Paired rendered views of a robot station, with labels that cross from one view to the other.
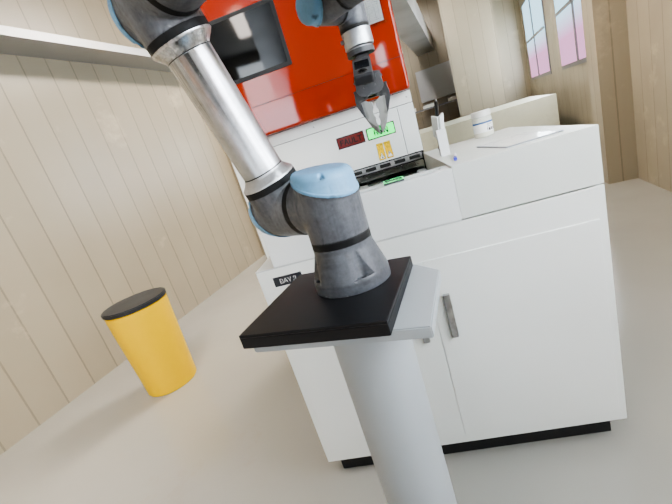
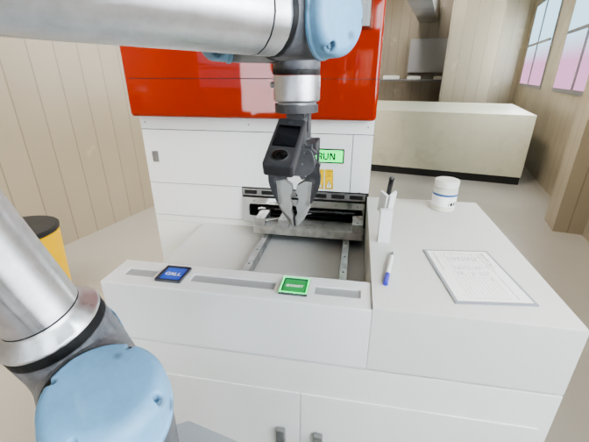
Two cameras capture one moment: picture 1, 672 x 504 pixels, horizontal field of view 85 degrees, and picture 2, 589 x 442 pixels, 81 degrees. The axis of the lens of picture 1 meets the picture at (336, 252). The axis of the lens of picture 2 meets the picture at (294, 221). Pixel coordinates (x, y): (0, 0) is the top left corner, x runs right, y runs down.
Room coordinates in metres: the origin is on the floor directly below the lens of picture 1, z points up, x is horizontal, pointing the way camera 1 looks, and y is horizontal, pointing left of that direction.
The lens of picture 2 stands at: (0.44, -0.20, 1.35)
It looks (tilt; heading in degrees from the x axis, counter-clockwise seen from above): 23 degrees down; 359
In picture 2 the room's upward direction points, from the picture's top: straight up
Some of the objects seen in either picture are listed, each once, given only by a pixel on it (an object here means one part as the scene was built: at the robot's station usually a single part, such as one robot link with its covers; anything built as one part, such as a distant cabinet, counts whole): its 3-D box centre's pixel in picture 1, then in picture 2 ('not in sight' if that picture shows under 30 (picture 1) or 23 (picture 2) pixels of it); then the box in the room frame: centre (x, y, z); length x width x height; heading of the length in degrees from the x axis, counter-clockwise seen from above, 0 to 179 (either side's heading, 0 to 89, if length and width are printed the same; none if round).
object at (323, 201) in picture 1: (326, 200); (113, 425); (0.70, -0.01, 1.01); 0.13 x 0.12 x 0.14; 41
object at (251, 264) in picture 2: not in sight; (253, 260); (1.36, -0.09, 0.84); 0.50 x 0.02 x 0.03; 169
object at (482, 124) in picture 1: (482, 123); (444, 194); (1.44, -0.68, 1.01); 0.07 x 0.07 x 0.10
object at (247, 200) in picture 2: (375, 184); (301, 211); (1.60, -0.25, 0.89); 0.44 x 0.02 x 0.10; 79
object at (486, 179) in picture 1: (490, 163); (435, 265); (1.22, -0.58, 0.89); 0.62 x 0.35 x 0.14; 169
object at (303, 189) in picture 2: (382, 114); (305, 199); (1.04, -0.23, 1.14); 0.06 x 0.03 x 0.09; 169
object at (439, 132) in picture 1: (440, 134); (385, 213); (1.24, -0.44, 1.03); 0.06 x 0.04 x 0.13; 169
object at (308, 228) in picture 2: not in sight; (308, 228); (1.52, -0.27, 0.87); 0.36 x 0.08 x 0.03; 79
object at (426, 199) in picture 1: (357, 217); (237, 310); (1.05, -0.09, 0.89); 0.55 x 0.09 x 0.14; 79
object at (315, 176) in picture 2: (380, 94); (307, 178); (1.01, -0.23, 1.19); 0.05 x 0.02 x 0.09; 79
